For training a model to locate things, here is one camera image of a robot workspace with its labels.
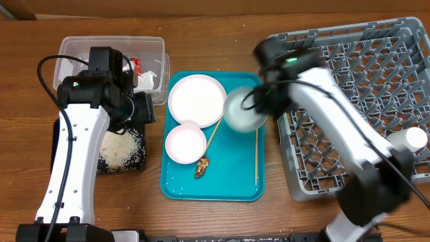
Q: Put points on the white paper cup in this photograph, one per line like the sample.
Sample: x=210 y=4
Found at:
x=411 y=138

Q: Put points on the large pink plate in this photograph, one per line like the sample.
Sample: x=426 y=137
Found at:
x=197 y=100

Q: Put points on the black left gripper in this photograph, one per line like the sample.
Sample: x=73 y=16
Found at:
x=146 y=111

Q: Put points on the clear plastic bin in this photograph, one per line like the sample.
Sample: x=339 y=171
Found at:
x=150 y=50

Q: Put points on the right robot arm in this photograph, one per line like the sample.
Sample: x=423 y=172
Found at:
x=380 y=173

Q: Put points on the brown food scrap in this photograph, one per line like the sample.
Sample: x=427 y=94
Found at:
x=201 y=166

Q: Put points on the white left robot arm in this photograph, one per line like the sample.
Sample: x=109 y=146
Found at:
x=97 y=100

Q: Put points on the black waste tray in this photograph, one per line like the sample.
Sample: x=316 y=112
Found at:
x=137 y=161

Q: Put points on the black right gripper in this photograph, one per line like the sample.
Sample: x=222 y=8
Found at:
x=263 y=107

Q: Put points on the grey dishwasher rack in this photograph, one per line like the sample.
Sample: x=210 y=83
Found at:
x=383 y=68

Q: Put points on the teal serving tray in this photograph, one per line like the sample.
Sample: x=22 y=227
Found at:
x=230 y=175

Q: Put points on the white napkin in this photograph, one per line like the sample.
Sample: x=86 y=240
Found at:
x=145 y=81

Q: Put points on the grey-green bowl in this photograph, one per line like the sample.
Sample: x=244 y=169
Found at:
x=237 y=117

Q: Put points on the wooden chopstick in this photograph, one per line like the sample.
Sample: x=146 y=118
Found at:
x=256 y=155
x=212 y=135

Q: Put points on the pink bowl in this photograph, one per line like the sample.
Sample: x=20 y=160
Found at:
x=185 y=144

